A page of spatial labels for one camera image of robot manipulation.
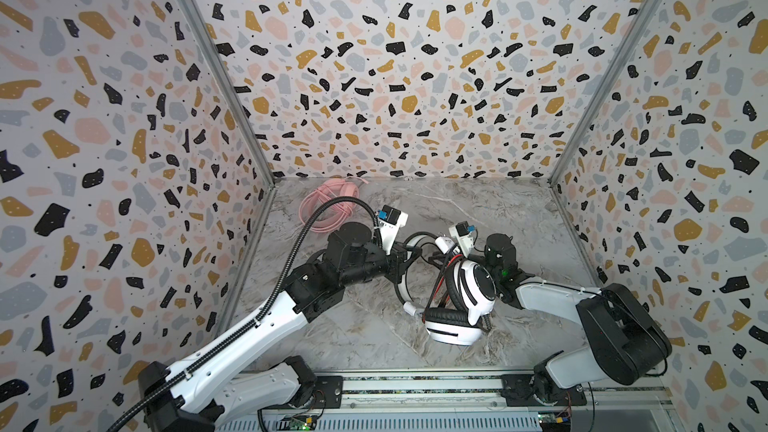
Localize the white black headphones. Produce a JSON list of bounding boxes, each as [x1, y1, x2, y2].
[[395, 233, 497, 346]]

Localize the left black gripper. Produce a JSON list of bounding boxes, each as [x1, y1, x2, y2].
[[342, 238, 424, 289]]

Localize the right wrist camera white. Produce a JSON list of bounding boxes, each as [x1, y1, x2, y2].
[[449, 221, 476, 257]]

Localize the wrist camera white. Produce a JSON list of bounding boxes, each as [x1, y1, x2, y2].
[[449, 221, 476, 257], [377, 205, 408, 255]]

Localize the aluminium corner post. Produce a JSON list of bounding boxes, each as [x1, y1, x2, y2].
[[178, 0, 275, 190], [548, 0, 662, 189]]

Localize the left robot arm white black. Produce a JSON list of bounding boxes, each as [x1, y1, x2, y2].
[[139, 222, 421, 431]]

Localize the right aluminium corner post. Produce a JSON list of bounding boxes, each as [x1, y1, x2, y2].
[[548, 0, 662, 189]]

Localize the pink headphones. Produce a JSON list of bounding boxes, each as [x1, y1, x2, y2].
[[298, 178, 360, 234]]

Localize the left green circuit board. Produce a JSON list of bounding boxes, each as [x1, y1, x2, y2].
[[276, 415, 318, 431]]

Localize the right circuit board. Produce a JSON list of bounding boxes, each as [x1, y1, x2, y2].
[[537, 412, 572, 432]]

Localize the left aluminium corner post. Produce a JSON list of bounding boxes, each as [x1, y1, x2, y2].
[[178, 0, 275, 190]]

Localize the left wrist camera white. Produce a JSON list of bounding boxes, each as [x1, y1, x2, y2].
[[377, 205, 408, 255]]

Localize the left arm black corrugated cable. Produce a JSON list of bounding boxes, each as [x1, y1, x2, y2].
[[104, 195, 379, 432]]

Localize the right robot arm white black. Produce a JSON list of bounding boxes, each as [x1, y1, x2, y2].
[[483, 233, 672, 405]]

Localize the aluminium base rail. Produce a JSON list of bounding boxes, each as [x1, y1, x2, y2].
[[215, 369, 685, 431]]

